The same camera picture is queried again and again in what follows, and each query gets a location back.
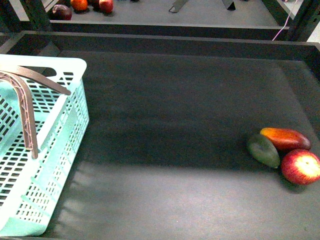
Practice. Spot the light teal plastic basket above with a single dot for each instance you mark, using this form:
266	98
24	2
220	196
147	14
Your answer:
30	187

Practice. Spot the red yellow apple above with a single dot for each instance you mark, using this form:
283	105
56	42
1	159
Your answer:
301	167

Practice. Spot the red orange mango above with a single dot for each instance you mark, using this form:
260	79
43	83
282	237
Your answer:
285	139

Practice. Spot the flat black metal divider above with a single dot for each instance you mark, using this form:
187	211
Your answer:
177	5

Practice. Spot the orange red fruit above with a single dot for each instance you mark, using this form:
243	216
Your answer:
79	5

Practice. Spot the green avocado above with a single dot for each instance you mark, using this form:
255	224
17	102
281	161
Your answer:
263	150

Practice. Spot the folded black metal divider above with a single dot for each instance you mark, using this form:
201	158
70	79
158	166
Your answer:
229	5

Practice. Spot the dark purple eggplant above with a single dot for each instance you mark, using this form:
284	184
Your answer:
61	12

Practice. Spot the black shelf upright post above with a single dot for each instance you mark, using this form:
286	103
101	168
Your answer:
305	21

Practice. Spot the small red apple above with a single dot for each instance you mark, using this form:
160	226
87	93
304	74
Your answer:
106	6

